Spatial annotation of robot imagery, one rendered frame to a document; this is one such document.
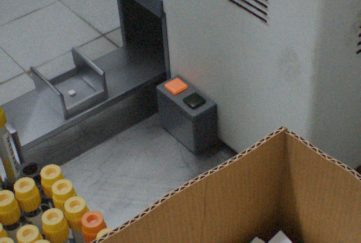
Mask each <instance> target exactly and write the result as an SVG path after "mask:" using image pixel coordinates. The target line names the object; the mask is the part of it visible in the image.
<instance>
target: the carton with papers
mask: <svg viewBox="0 0 361 243"><path fill-rule="evenodd" d="M90 243H361V175H360V174H358V173H357V172H356V171H355V170H353V169H351V168H350V167H349V166H347V165H345V164H344V163H341V162H340V161H338V160H336V159H334V158H332V157H330V156H329V155H326V154H325V153H324V152H323V151H321V150H319V149H318V148H316V147H315V146H314V145H312V144H311V143H310V142H308V141H307V140H305V139H304V138H303V137H301V136H300V135H298V134H296V133H294V132H292V131H291V130H289V129H287V128H286V127H284V126H281V127H280V128H278V129H276V130H275V131H273V132H272V133H270V134H269V135H267V136H265V137H264V138H262V139H261V140H259V141H258V142H256V143H255V144H254V145H252V146H250V148H247V149H246V150H244V151H243V152H240V153H239V154H238V155H237V156H234V157H233V158H231V159H230V160H227V161H226V162H224V163H223V164H220V165H219V166H217V167H216V168H212V169H211V170H209V171H206V172H204V173H203V174H202V175H199V176H198V177H196V178H194V179H192V180H190V181H189V182H186V183H185V184H183V185H182V186H179V187H178V188H177V189H175V190H173V191H171V192H169V193H168V194H165V196H163V197H162V198H160V199H159V200H158V201H155V202H154V203H153V204H152V205H151V206H149V207H148V208H147V209H145V210H143V212H141V213H139V214H138V215H136V216H134V217H133V218H131V219H130V220H127V221H126V222H125V223H124V224H121V225H120V226H119V227H117V228H115V229H113V230H111V231H109V232H107V233H106V234H104V235H102V236H101V237H99V238H97V239H95V240H94V241H92V242H90Z"/></svg>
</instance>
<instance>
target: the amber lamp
mask: <svg viewBox="0 0 361 243"><path fill-rule="evenodd" d="M165 87H166V88H167V89H168V90H169V91H170V92H171V93H173V94H174V95H176V94H178V93H179V92H181V91H183V90H185V89H186V88H187V85H186V84H185V83H183V82H182V81H181V80H179V79H175V80H172V81H170V82H169V83H166V84H165Z"/></svg>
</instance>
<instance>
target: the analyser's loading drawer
mask: <svg viewBox="0 0 361 243"><path fill-rule="evenodd" d="M71 52H72V57H73V62H74V64H73V65H70V66H67V67H66V68H64V69H62V70H60V71H58V72H56V73H53V74H51V75H49V76H47V77H44V76H43V75H42V74H41V73H39V72H38V70H37V69H35V68H34V67H33V66H30V69H31V73H32V77H33V79H34V84H35V89H34V90H32V91H30V92H27V93H25V94H23V95H20V96H19V97H17V98H15V99H12V100H11V101H9V102H6V103H4V104H2V105H1V108H2V109H3V110H4V113H5V118H6V124H5V126H6V129H7V131H8V136H9V138H10V142H11V144H12V149H13V151H14V155H15V157H16V161H17V162H19V164H22V163H24V162H26V160H25V157H24V154H23V152H25V151H28V150H30V149H31V148H34V147H35V146H37V145H38V144H41V143H42V142H44V141H47V140H49V139H51V138H52V137H55V136H56V135H58V134H60V133H62V132H63V131H65V130H67V129H70V128H71V127H73V126H75V125H77V124H79V123H80V122H83V121H85V120H86V119H88V118H90V117H93V116H94V115H95V114H98V113H100V112H102V111H103V110H105V109H107V108H109V107H111V106H113V105H115V104H116V103H118V102H121V101H123V100H124V99H127V98H128V97H130V96H132V95H135V94H136V93H137V92H139V91H142V90H143V89H145V88H147V87H149V86H151V85H153V84H154V83H157V82H158V81H160V80H163V79H165V78H166V62H165V56H164V43H163V37H162V36H161V35H159V34H158V33H157V32H155V31H152V32H151V33H149V34H146V35H144V36H143V37H141V38H138V39H136V40H134V41H132V42H130V43H128V44H126V45H124V46H122V47H120V48H118V49H116V50H113V51H112V52H110V53H107V54H105V55H104V56H102V57H98V58H97V59H95V60H93V61H91V60H90V59H89V58H88V57H87V56H85V54H83V53H82V52H81V51H80V50H78V49H77V48H76V47H75V46H73V47H72V49H71ZM71 90H73V91H75V94H76V95H74V96H72V97H71V96H69V95H68V92H69V91H71Z"/></svg>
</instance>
